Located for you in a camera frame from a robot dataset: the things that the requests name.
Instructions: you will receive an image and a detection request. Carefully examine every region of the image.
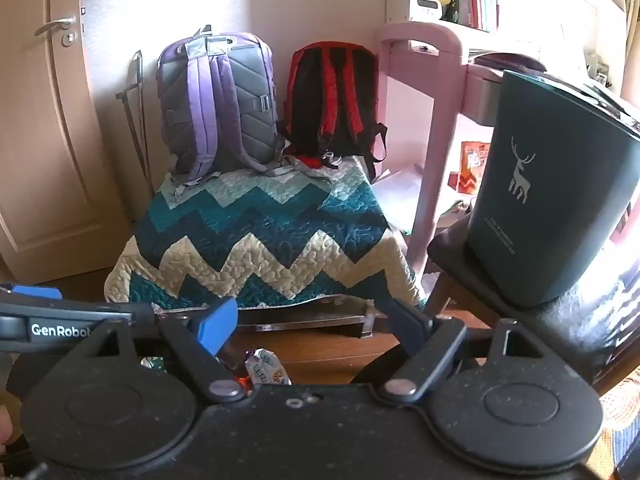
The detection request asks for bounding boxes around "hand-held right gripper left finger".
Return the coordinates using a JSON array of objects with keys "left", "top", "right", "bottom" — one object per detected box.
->
[{"left": 75, "top": 297, "right": 248, "bottom": 405}]

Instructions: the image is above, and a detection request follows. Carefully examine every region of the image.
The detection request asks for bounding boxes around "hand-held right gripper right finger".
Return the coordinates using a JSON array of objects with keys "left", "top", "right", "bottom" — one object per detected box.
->
[{"left": 378, "top": 299, "right": 561, "bottom": 402}]

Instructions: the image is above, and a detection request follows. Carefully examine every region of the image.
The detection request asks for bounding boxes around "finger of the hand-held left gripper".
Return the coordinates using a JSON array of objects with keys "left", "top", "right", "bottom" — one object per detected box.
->
[{"left": 0, "top": 284, "right": 64, "bottom": 304}]

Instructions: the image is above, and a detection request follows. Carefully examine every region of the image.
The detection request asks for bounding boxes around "dark green deer-print bin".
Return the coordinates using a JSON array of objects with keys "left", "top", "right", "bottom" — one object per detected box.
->
[{"left": 466, "top": 70, "right": 640, "bottom": 310}]

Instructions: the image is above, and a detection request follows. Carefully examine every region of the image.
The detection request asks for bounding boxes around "person's left hand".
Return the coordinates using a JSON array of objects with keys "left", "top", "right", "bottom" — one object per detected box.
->
[{"left": 0, "top": 406, "right": 19, "bottom": 447}]

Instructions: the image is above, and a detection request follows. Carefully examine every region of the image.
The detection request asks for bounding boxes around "white printed candy wrapper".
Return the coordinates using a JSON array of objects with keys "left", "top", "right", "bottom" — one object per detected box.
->
[{"left": 247, "top": 348, "right": 293, "bottom": 387}]

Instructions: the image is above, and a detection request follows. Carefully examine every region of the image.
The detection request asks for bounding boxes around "low glossy wooden bench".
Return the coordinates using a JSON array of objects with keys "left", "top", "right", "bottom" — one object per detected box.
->
[{"left": 154, "top": 294, "right": 397, "bottom": 339}]

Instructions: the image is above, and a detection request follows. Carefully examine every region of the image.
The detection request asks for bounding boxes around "teal zigzag quilt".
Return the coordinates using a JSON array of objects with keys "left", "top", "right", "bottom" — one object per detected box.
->
[{"left": 104, "top": 156, "right": 427, "bottom": 312}]

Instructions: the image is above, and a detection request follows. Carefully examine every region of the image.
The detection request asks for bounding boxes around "black chair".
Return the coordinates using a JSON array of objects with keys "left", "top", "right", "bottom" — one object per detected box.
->
[{"left": 426, "top": 219, "right": 640, "bottom": 397}]

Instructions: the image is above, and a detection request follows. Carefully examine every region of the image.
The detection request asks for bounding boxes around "white wooden door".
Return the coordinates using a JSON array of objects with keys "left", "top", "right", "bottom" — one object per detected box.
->
[{"left": 0, "top": 0, "right": 137, "bottom": 286}]

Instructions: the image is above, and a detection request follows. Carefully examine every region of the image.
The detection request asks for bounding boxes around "red cardboard box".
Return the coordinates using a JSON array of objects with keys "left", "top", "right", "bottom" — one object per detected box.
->
[{"left": 448, "top": 140, "right": 494, "bottom": 196}]

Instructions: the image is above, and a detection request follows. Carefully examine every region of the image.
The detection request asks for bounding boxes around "pink desk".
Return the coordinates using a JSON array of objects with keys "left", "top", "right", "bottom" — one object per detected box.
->
[{"left": 375, "top": 22, "right": 507, "bottom": 282}]

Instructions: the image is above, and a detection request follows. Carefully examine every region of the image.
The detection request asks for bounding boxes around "purple grey backpack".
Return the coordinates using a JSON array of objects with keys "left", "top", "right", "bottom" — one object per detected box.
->
[{"left": 156, "top": 25, "right": 287, "bottom": 184}]

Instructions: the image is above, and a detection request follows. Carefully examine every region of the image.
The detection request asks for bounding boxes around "colourful patterned rug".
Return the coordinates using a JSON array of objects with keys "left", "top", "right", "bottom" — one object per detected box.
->
[{"left": 599, "top": 364, "right": 640, "bottom": 463}]

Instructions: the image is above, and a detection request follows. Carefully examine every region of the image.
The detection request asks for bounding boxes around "red black backpack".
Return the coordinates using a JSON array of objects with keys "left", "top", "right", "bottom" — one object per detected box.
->
[{"left": 279, "top": 42, "right": 389, "bottom": 182}]

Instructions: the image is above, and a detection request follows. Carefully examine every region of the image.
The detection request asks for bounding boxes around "thin metal frame tool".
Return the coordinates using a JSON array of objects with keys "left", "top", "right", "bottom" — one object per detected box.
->
[{"left": 115, "top": 50, "right": 156, "bottom": 197}]

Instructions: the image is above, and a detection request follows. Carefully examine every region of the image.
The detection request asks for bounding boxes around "silver door handle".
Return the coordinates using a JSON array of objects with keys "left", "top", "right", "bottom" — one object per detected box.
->
[{"left": 34, "top": 17, "right": 76, "bottom": 37}]

